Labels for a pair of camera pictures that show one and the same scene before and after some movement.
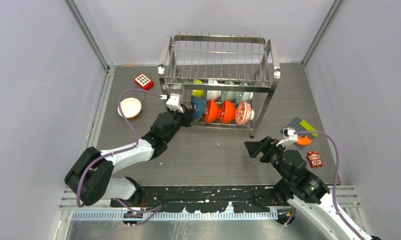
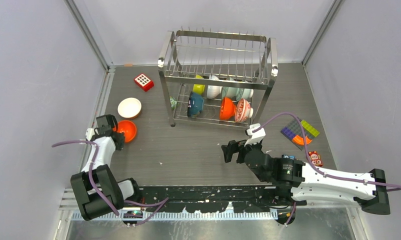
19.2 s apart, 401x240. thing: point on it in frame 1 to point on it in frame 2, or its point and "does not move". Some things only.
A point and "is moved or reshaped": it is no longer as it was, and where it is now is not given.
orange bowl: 228,113 is moved or reshaped
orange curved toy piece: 303,141 does not move
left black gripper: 187,117 to 120,143
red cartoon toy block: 314,159 does not move
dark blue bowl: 200,107 is moved or reshaped
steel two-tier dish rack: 226,81 does not move
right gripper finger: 265,142 to 233,143
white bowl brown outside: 131,108 does not move
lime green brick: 309,127 does not move
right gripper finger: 254,148 to 232,147
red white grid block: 144,82 does not move
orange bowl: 212,112 to 127,127
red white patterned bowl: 244,113 is moved or reshaped
